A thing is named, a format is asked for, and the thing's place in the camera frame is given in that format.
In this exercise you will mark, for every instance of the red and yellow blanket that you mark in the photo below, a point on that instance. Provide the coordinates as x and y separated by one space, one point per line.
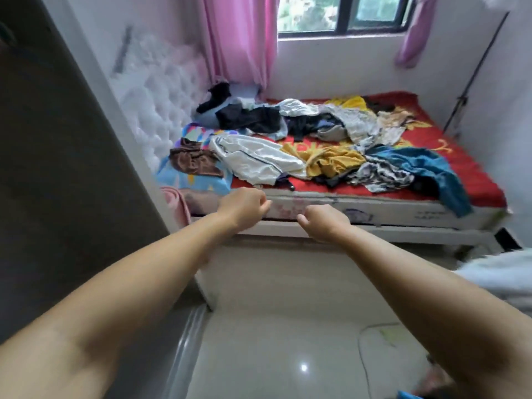
465 166

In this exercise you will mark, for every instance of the person's left forearm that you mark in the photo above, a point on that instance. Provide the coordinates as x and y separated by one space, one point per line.
108 311

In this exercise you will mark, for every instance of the narrow pink curtain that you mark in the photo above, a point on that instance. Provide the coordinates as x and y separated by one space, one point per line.
416 33

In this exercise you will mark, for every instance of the person's right hand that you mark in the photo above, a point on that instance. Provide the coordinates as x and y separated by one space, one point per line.
324 222

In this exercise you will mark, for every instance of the person's left hand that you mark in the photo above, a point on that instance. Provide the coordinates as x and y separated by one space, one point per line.
243 210

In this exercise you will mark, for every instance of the blue patterned pillow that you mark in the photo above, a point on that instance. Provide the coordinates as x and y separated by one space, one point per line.
179 183

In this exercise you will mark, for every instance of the white tufted headboard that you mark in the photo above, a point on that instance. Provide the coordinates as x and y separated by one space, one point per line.
158 95

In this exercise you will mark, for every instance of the pile of mixed clothes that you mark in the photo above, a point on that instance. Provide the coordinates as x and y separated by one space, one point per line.
332 153

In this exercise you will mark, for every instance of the white fluffy sweater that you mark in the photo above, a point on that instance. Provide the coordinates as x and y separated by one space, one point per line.
503 278

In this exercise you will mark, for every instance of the grey wardrobe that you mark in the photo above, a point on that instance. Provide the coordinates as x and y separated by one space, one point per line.
58 178

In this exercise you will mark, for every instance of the brown top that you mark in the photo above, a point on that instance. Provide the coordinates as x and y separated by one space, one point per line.
197 162

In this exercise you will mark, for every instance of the wide pink curtain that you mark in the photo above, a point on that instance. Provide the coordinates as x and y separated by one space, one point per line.
241 41

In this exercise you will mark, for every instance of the black floor lamp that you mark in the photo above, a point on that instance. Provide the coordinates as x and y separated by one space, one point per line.
475 70

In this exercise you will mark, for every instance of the pink fabric item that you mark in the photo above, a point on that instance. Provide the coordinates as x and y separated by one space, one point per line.
176 207

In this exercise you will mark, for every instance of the person's right forearm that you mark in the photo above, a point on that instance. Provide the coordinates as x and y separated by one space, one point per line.
440 311

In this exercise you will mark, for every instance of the dark framed window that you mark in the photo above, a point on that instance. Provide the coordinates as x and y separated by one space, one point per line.
349 12

